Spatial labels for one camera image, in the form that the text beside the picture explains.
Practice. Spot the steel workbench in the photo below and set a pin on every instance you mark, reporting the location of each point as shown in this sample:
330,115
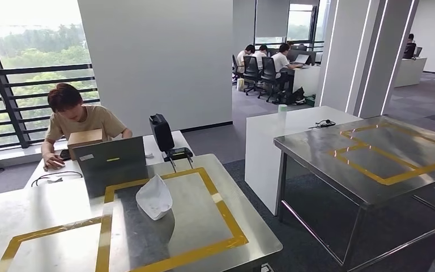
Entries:
315,150
195,210

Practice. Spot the black device on legs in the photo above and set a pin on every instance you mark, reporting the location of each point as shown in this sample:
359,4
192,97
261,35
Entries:
178,153

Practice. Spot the white plastic shell part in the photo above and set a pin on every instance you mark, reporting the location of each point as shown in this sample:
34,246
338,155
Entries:
153,199

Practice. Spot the black window railing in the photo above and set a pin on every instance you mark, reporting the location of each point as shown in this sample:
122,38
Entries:
6,94

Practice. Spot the black headset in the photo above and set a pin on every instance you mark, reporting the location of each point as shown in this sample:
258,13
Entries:
326,123

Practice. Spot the black hard case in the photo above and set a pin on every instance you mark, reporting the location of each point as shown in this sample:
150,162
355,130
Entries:
162,133

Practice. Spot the open laptop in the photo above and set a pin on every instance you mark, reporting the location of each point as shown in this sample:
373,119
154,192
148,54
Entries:
302,59

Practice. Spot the grey floor socket box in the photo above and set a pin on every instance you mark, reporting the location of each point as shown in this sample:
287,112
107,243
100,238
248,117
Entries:
267,268

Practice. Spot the cardboard box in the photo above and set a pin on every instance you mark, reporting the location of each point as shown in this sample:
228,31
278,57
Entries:
84,139

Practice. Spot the pale green cup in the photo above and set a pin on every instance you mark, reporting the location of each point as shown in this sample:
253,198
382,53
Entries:
282,110

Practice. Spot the person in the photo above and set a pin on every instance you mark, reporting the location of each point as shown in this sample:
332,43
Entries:
243,58
90,122
260,56
280,62
409,49

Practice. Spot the black backpack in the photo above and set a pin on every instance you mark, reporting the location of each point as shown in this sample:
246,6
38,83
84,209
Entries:
294,97

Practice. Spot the yellow tape frame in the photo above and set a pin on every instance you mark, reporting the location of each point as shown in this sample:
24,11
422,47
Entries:
387,181

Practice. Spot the grey laptop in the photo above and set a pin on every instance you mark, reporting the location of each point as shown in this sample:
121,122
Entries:
112,165

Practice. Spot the black office chair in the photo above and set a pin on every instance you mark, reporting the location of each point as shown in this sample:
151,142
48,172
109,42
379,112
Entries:
236,69
269,71
251,69

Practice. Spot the white desk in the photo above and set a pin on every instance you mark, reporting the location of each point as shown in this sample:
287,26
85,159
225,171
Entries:
409,73
262,169
307,80
182,140

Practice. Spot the white paper bag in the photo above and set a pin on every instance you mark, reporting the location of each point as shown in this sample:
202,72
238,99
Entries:
240,84

